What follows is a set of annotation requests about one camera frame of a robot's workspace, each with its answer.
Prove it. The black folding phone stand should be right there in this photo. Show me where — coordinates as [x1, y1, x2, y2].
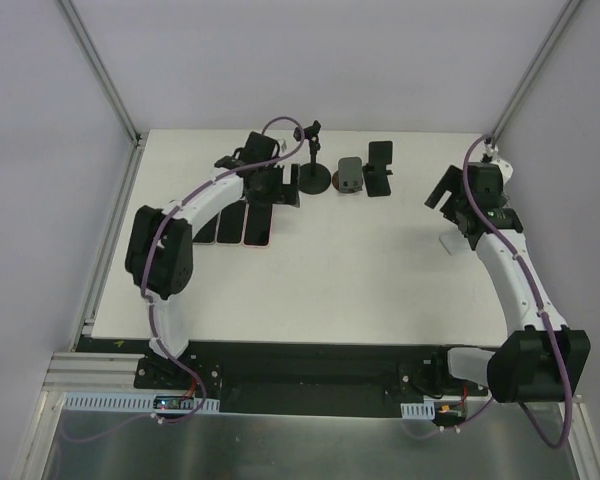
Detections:
[362, 140, 393, 198]

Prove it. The phone with pink case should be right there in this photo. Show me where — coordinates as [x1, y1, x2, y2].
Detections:
[243, 204, 273, 247]

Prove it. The right aluminium frame post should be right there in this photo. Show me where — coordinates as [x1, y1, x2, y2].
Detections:
[488, 0, 586, 144]

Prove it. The black round base clamp stand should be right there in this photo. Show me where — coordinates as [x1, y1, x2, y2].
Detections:
[293, 120, 331, 195]

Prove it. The brown round base phone stand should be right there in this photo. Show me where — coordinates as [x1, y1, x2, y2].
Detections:
[331, 157, 364, 194]

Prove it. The left white cable duct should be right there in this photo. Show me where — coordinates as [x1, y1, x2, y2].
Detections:
[64, 392, 220, 415]

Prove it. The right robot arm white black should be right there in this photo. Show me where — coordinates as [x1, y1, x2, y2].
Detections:
[425, 162, 591, 404]

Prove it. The aluminium frame post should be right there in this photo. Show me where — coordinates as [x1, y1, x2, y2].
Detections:
[488, 0, 586, 144]
[55, 0, 149, 147]

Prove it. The white cable duct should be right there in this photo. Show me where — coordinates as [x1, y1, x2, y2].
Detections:
[64, 392, 220, 415]
[400, 400, 436, 421]

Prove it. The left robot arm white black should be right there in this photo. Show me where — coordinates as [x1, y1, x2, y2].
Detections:
[124, 132, 300, 389]

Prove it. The left aluminium frame post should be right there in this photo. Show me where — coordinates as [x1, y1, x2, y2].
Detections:
[55, 0, 149, 147]

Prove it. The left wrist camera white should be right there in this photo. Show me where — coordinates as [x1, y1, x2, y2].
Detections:
[277, 139, 287, 157]

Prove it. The phone with beige case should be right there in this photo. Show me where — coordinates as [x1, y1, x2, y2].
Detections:
[216, 201, 246, 245]

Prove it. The right white cable duct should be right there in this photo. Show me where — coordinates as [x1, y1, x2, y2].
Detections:
[400, 400, 436, 421]

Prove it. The phone with clear case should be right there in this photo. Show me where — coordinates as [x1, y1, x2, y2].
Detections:
[192, 216, 218, 245]

